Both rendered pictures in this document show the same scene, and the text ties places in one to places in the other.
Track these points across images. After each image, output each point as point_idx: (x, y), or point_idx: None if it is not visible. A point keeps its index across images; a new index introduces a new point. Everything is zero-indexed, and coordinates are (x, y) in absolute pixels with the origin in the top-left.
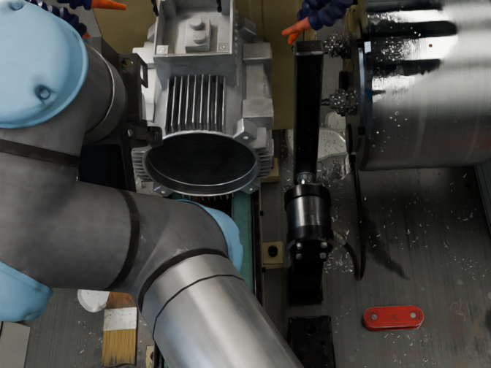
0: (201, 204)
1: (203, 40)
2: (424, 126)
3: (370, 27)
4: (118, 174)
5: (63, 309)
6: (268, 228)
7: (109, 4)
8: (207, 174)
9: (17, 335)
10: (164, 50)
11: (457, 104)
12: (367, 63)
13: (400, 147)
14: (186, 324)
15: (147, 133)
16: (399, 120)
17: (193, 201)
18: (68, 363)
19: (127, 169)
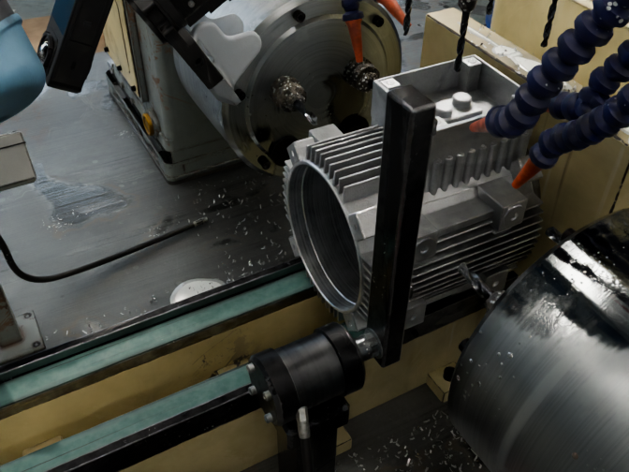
0: (7, 22)
1: (440, 112)
2: (530, 416)
3: (597, 224)
4: (71, 1)
5: (162, 279)
6: (366, 420)
7: (395, 8)
8: (347, 278)
9: (16, 166)
10: (390, 84)
11: (597, 430)
12: (540, 258)
13: (486, 416)
14: None
15: (168, 25)
16: (504, 370)
17: (10, 17)
18: (104, 309)
19: (79, 2)
